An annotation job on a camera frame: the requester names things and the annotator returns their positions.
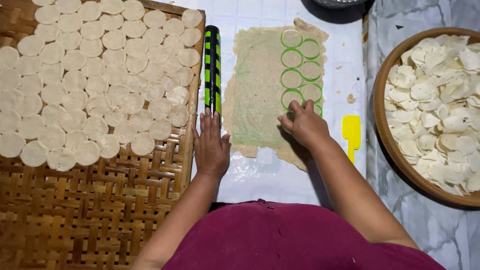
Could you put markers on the white plastic sheet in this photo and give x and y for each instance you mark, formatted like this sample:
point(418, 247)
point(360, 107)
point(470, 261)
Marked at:
point(270, 180)

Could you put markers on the maroon shirt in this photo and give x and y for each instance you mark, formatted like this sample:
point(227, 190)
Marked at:
point(292, 240)

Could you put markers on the woven bamboo tray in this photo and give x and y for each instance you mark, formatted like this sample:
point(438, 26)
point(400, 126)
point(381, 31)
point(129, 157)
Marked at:
point(93, 217)

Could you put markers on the yellow plastic scraper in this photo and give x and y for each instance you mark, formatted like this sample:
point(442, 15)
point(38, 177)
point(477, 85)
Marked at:
point(351, 129)

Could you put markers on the black green striped rolling pin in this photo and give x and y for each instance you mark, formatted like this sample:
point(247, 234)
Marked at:
point(212, 67)

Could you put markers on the person's left hand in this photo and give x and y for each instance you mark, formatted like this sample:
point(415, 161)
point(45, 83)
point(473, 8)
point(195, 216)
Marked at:
point(210, 153)

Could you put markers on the marble print plastic sheet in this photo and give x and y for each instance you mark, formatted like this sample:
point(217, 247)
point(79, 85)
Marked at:
point(412, 232)

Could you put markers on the person's right hand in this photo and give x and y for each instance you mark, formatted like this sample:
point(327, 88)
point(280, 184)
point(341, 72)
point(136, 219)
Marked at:
point(307, 125)

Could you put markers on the dough scrap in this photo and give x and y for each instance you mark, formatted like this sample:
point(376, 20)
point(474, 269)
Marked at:
point(350, 98)

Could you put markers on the pile of dried white crackers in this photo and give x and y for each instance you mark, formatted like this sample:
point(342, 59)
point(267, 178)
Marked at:
point(435, 112)

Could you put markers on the rolled dough sheet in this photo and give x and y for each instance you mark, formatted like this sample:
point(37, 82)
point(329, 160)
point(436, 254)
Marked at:
point(258, 75)

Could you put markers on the metal pot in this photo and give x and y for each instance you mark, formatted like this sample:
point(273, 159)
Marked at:
point(337, 3)

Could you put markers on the round dough cutter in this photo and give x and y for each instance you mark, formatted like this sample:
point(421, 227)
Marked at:
point(285, 129)

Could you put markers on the layer of raw dough discs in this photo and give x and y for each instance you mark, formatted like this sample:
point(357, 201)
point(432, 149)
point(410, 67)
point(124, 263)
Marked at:
point(90, 75)

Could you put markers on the round woven basket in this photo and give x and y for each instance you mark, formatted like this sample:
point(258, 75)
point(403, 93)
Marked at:
point(378, 112)

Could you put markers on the freshly cut dough rounds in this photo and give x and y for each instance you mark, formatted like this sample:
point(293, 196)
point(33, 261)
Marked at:
point(291, 58)

